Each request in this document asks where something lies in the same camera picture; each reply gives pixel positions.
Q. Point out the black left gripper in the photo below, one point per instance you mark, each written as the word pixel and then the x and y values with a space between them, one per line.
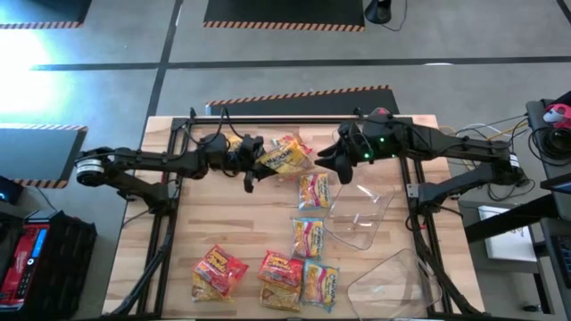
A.
pixel 241 164

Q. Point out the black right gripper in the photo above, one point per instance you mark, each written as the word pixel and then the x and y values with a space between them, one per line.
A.
pixel 361 140

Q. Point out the red-orange spicy noodle pack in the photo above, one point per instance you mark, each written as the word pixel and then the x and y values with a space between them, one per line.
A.
pixel 300 142
pixel 379 111
pixel 281 267
pixel 220 267

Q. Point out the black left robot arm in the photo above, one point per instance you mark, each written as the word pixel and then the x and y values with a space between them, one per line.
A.
pixel 147 158

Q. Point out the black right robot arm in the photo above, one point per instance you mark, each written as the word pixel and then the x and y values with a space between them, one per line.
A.
pixel 455 147

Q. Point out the black hazard-striped floor mat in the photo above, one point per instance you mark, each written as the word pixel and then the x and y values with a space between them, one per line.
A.
pixel 285 11
pixel 40 9
pixel 312 107

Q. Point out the black pole stand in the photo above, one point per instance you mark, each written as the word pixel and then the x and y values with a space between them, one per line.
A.
pixel 378 11

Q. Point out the white paper sheet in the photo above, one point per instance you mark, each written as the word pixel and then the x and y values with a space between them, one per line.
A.
pixel 508 245

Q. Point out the grey cart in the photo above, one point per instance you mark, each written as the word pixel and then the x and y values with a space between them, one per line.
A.
pixel 504 276

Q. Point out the black side desk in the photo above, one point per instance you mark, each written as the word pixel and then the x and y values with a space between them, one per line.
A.
pixel 535 111

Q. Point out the black storage crate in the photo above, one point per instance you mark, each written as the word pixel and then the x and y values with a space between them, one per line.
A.
pixel 71 267

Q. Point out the grey hazard-striped floor mat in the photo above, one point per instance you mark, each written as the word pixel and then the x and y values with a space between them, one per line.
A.
pixel 35 153

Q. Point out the red and white object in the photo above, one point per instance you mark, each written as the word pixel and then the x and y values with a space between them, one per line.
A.
pixel 557 115

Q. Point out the black box blue light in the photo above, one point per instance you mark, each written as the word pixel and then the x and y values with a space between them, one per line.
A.
pixel 11 191

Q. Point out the red electronic device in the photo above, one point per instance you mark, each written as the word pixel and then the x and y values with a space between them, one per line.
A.
pixel 20 267

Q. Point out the black aluminium table frame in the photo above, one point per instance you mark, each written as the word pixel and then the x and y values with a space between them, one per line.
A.
pixel 290 120

